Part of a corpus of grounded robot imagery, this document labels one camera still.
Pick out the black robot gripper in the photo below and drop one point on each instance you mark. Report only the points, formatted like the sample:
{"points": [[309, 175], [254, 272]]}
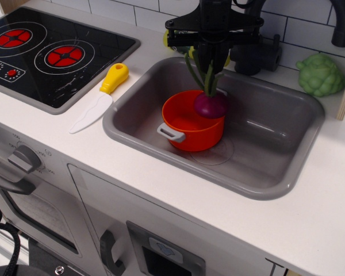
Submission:
{"points": [[215, 23]]}

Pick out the purple toy beet green leaves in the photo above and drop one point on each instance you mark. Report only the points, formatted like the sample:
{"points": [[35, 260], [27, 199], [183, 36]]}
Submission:
{"points": [[211, 103]]}

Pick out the grey plastic sink basin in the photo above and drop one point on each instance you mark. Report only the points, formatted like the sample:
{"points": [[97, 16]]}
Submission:
{"points": [[257, 149]]}

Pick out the yellow toy oil bottle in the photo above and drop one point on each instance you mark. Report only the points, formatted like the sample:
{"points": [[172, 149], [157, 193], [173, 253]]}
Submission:
{"points": [[181, 49]]}

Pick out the black toy faucet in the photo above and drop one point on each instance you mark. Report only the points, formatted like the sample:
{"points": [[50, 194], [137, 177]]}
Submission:
{"points": [[292, 30]]}

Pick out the green toy artichoke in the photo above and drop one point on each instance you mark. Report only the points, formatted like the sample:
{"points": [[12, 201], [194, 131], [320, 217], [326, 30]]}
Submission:
{"points": [[319, 76]]}

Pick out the black toy stovetop red burners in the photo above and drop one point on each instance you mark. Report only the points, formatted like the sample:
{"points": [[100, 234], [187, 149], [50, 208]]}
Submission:
{"points": [[50, 62]]}

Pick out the grey dishwasher control panel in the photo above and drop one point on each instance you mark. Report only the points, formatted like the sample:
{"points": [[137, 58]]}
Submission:
{"points": [[158, 256]]}

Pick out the grey oven knob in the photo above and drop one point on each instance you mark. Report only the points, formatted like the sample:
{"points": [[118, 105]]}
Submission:
{"points": [[25, 159]]}

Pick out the orange toy pot grey handles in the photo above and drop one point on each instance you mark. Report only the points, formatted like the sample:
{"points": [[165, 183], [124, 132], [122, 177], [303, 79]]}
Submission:
{"points": [[184, 128]]}

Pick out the toy knife yellow handle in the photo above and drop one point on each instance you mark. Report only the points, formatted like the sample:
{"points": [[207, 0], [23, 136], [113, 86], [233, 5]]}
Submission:
{"points": [[117, 74]]}

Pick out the dark grey cabinet handle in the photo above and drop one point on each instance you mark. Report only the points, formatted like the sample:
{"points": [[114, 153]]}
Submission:
{"points": [[107, 241]]}

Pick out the grey oven door handle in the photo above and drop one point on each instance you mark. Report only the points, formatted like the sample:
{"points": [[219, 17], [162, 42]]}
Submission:
{"points": [[21, 187]]}

